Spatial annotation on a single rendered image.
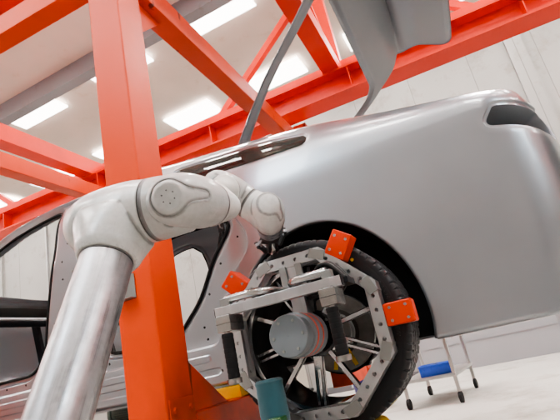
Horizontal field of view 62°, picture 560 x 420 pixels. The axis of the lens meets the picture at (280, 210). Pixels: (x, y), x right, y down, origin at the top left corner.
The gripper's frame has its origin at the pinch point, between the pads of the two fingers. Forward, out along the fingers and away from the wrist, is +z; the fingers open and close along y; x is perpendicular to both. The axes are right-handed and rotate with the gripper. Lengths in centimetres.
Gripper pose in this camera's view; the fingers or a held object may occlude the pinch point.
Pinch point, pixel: (272, 250)
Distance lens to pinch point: 176.0
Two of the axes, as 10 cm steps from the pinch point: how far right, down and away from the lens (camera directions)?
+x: -4.8, -7.9, 3.9
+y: 8.8, -4.4, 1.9
